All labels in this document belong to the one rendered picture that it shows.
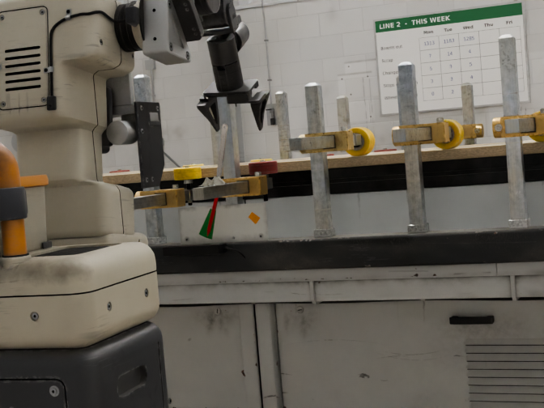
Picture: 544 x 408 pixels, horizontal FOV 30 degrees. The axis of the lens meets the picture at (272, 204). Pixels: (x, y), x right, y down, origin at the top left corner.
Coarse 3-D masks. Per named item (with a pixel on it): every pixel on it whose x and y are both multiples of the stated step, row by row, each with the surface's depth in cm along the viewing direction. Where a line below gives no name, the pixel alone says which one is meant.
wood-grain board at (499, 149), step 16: (480, 144) 323; (496, 144) 288; (528, 144) 262; (272, 160) 352; (288, 160) 311; (304, 160) 285; (336, 160) 282; (352, 160) 280; (368, 160) 278; (384, 160) 276; (400, 160) 275; (432, 160) 271; (112, 176) 309; (128, 176) 307; (208, 176) 297
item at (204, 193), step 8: (224, 184) 258; (232, 184) 260; (240, 184) 265; (272, 184) 284; (200, 192) 245; (208, 192) 247; (216, 192) 251; (224, 192) 255; (232, 192) 260; (240, 192) 264; (248, 192) 269
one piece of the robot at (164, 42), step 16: (144, 0) 175; (160, 0) 174; (144, 16) 175; (160, 16) 174; (176, 16) 177; (144, 32) 174; (160, 32) 173; (176, 32) 177; (144, 48) 174; (160, 48) 173; (176, 48) 176
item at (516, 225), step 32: (416, 224) 253; (512, 224) 244; (160, 256) 279; (192, 256) 275; (224, 256) 272; (256, 256) 268; (288, 256) 265; (320, 256) 261; (352, 256) 258; (384, 256) 255; (416, 256) 252; (448, 256) 248; (480, 256) 246; (512, 256) 243
